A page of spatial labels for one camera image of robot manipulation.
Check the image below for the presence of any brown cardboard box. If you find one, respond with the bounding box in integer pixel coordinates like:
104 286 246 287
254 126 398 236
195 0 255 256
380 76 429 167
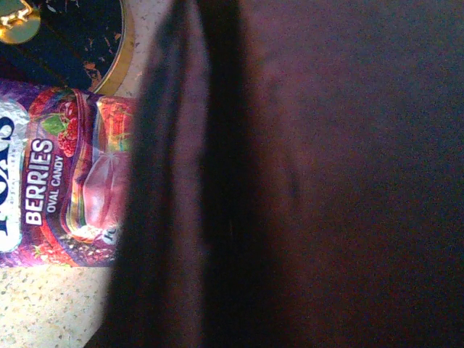
85 0 464 348

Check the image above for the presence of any purple berries candy bag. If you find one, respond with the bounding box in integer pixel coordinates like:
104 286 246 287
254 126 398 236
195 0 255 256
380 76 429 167
0 78 141 269

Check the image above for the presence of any black round tin gold rim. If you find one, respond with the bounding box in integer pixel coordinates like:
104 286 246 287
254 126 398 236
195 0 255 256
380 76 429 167
0 0 137 97

